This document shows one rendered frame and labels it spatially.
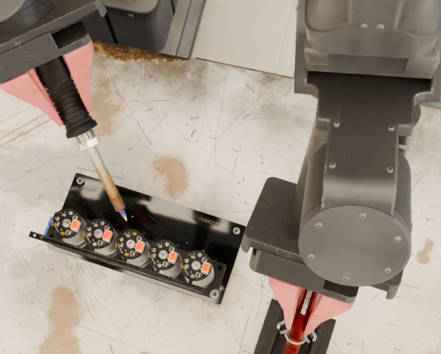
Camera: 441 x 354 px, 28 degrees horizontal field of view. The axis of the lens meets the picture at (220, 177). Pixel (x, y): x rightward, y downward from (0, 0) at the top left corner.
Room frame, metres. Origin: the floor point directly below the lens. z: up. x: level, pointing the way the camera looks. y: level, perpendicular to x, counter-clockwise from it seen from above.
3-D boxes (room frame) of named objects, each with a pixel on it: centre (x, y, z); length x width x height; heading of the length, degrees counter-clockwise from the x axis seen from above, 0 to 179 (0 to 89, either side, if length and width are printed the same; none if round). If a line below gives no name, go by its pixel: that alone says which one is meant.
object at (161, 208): (0.18, 0.07, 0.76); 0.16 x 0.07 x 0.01; 62
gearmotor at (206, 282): (0.13, 0.03, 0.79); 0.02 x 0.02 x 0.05
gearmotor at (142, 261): (0.16, 0.08, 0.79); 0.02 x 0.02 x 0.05
